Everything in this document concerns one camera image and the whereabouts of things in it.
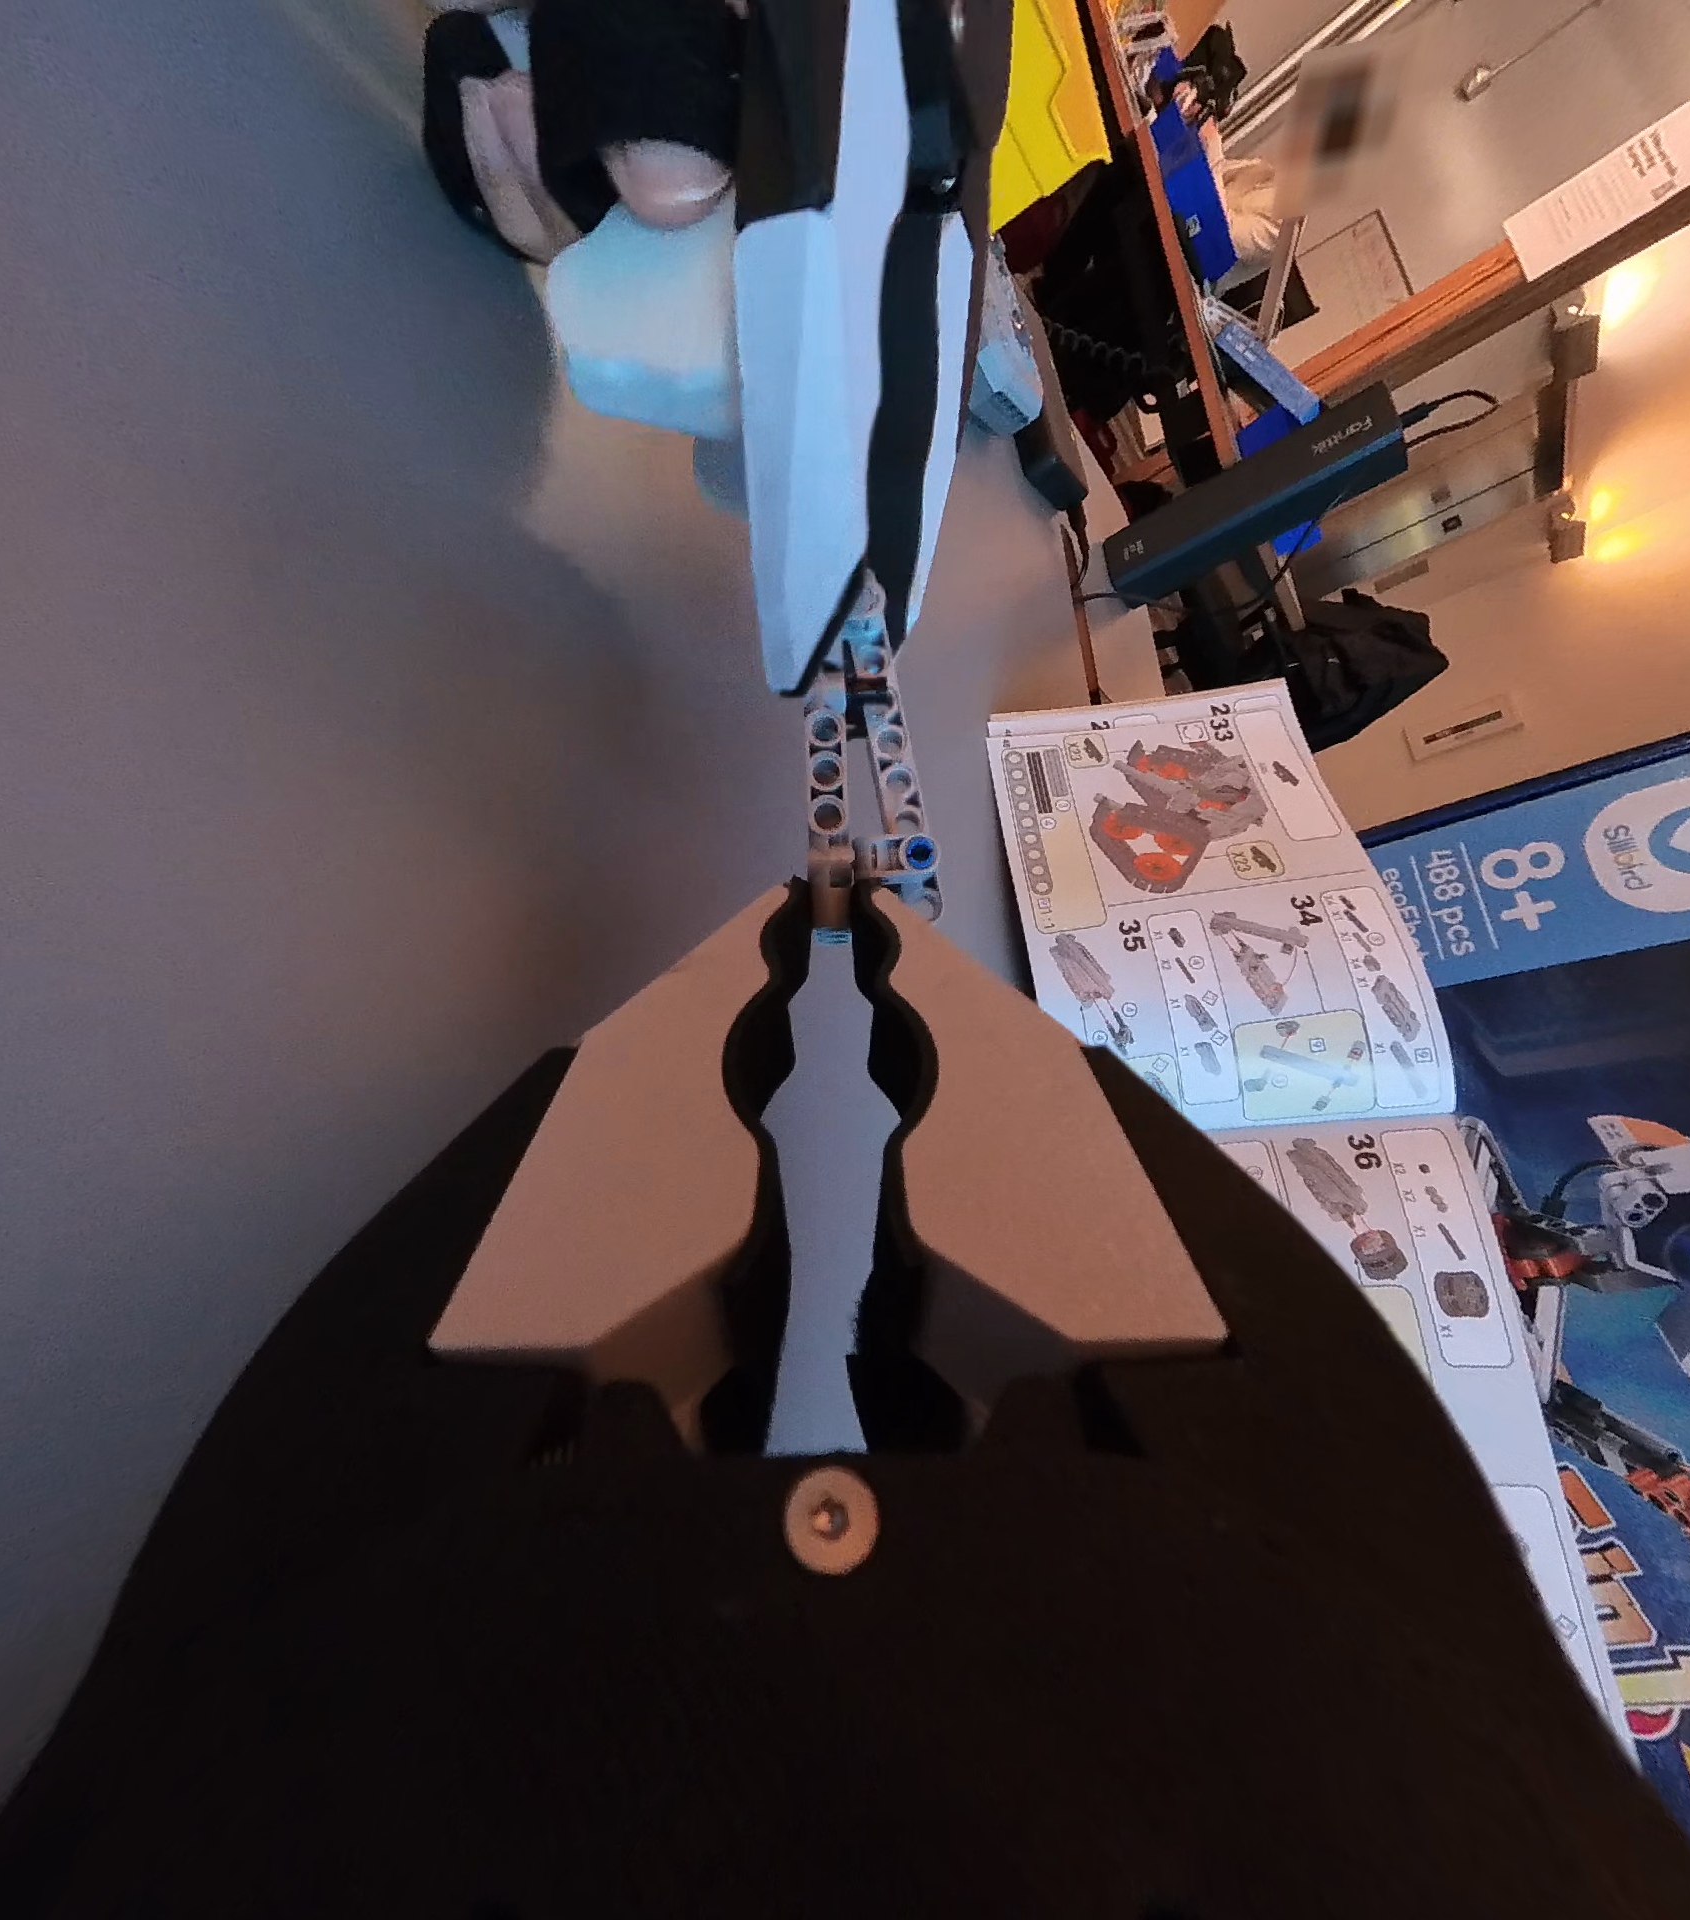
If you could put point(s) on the blue storage bin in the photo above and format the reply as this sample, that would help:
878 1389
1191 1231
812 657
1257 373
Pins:
1186 166

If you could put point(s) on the building instruction booklet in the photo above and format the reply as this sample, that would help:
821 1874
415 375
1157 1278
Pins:
1205 901

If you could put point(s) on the blue toy set box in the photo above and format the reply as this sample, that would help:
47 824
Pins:
1655 1082

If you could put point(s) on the person's left hand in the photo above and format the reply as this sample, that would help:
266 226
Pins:
664 181

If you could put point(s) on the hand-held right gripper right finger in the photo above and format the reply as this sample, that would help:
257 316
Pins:
1054 1198

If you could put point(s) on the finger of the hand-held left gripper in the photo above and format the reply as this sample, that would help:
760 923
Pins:
800 421
952 347

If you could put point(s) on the yellow plastic bin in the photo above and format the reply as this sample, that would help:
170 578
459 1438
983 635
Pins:
1043 90

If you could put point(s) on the white paper sign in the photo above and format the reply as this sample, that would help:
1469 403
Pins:
1612 188

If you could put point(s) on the black flat electronic device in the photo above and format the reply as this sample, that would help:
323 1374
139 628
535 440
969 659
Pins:
1236 503

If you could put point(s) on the black bag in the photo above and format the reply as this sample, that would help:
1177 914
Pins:
1371 666

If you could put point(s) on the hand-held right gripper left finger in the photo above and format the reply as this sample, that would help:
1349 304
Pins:
592 1198

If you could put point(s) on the wooden shelf frame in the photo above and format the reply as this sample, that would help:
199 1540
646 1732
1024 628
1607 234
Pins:
1431 307

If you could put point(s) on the grey building brick assembly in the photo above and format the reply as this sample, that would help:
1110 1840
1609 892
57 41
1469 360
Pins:
829 780

